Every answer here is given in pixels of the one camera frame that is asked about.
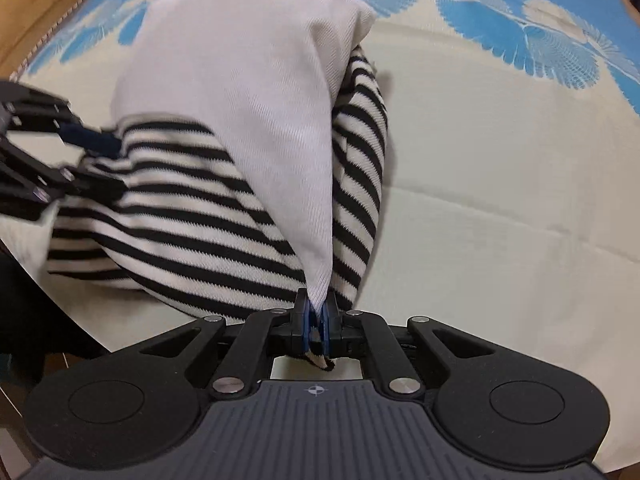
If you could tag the striped white small shirt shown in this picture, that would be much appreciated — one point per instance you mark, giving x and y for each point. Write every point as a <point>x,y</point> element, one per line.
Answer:
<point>251,143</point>

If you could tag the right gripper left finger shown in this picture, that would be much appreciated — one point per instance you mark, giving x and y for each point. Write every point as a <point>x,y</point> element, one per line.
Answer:
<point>136,403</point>

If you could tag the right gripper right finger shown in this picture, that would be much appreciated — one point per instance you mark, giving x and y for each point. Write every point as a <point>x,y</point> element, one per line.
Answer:
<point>498,405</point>

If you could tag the blue patterned bed mat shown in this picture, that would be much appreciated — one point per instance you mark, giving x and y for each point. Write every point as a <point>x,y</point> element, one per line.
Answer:
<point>510,202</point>

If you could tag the wooden headboard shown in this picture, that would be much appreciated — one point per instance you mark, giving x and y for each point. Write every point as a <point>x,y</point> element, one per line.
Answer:
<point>23,24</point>

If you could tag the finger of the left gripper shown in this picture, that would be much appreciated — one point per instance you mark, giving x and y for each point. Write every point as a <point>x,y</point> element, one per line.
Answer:
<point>99,143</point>
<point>97,187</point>

